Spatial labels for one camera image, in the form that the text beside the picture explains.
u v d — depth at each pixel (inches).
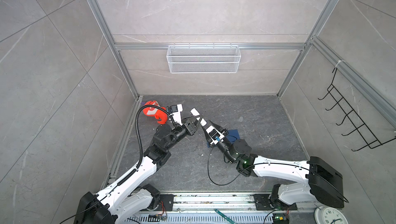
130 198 21.9
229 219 27.4
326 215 26.5
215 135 21.5
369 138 23.7
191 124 24.4
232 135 39.2
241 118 41.9
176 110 24.3
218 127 24.9
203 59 39.7
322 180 16.1
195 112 26.0
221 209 28.7
